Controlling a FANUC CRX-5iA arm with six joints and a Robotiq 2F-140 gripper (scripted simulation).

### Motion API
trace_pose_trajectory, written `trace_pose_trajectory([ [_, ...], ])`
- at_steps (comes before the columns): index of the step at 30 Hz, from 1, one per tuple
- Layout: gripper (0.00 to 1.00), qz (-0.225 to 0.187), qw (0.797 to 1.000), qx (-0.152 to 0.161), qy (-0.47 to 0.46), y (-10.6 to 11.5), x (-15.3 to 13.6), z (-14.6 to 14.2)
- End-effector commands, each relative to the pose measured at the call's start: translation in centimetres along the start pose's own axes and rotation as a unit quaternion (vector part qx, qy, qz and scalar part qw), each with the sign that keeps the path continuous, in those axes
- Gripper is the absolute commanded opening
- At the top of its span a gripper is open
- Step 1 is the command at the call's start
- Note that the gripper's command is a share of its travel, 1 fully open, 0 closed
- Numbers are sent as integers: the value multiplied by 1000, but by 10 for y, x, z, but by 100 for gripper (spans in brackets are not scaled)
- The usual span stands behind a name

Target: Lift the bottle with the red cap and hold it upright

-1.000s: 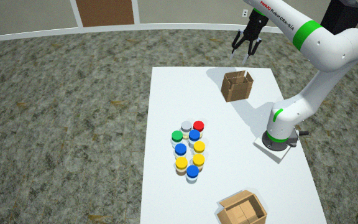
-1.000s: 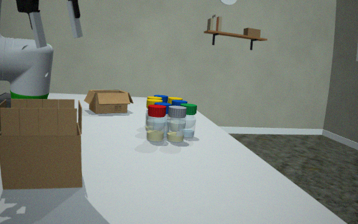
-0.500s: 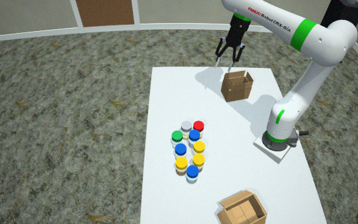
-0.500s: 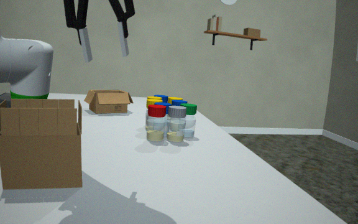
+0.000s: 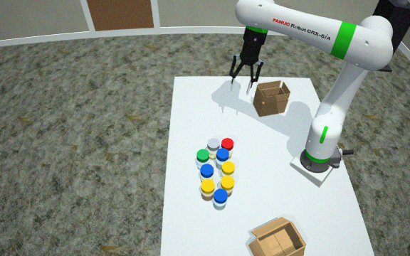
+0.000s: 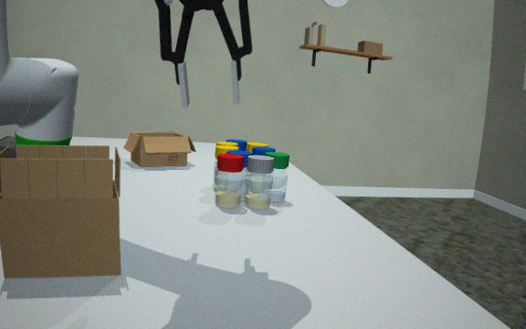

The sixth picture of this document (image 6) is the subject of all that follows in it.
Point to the blue-capped bottle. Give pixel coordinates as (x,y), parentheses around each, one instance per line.
(242,145)
(261,150)

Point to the clear glass bottle with green cap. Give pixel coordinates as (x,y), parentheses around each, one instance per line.
(279,176)

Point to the clear glass bottle with red cap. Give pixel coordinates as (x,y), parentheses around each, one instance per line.
(229,181)

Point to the glass bottle with grey cap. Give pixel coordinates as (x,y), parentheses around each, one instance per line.
(258,187)

